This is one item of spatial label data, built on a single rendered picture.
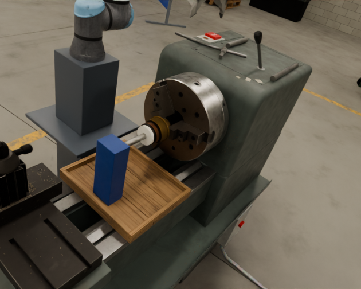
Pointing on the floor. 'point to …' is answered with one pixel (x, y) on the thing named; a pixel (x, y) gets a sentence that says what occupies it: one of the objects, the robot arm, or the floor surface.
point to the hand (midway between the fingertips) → (207, 19)
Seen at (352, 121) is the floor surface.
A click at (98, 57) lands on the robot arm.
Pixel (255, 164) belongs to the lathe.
